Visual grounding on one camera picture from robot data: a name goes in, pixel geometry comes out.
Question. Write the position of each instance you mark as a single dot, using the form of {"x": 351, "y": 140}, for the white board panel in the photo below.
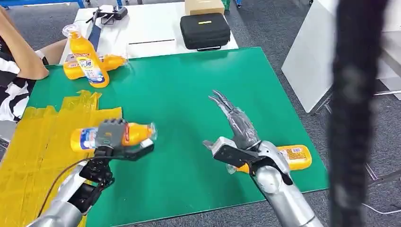
{"x": 308, "y": 62}

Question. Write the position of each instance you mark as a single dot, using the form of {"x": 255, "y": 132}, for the person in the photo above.
{"x": 12, "y": 91}

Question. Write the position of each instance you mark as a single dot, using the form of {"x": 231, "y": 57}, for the green mat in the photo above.
{"x": 181, "y": 94}

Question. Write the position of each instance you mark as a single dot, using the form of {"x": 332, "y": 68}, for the black blurred pole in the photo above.
{"x": 354, "y": 109}

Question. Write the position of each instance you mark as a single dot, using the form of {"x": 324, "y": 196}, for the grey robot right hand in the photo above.
{"x": 241, "y": 128}

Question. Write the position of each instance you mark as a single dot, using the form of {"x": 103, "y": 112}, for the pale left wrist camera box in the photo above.
{"x": 137, "y": 152}

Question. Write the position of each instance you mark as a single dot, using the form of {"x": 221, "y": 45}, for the cardboard box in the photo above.
{"x": 203, "y": 7}

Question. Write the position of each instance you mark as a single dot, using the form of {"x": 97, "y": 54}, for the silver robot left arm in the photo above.
{"x": 69, "y": 200}

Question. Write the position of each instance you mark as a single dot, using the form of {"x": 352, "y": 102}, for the green crate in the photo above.
{"x": 226, "y": 3}

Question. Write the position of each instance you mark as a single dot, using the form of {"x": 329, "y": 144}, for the orange drink bottle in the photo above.
{"x": 137, "y": 133}
{"x": 86, "y": 53}
{"x": 111, "y": 62}
{"x": 300, "y": 158}

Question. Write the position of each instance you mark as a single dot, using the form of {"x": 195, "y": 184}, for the yellow sheet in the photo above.
{"x": 31, "y": 156}

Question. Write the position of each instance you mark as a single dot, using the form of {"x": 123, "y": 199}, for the metal frame legs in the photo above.
{"x": 383, "y": 177}

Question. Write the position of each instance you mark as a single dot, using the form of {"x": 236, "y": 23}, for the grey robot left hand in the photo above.
{"x": 111, "y": 133}

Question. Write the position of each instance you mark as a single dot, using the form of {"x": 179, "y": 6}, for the black carrying case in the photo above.
{"x": 205, "y": 31}

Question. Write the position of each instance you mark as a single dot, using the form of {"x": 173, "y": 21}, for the white table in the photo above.
{"x": 150, "y": 28}

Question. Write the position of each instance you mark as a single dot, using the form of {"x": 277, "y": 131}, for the thin black rod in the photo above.
{"x": 152, "y": 41}

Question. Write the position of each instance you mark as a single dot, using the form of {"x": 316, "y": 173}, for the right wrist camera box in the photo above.
{"x": 228, "y": 153}

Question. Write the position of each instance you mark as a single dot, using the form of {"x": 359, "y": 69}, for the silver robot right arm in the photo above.
{"x": 282, "y": 194}

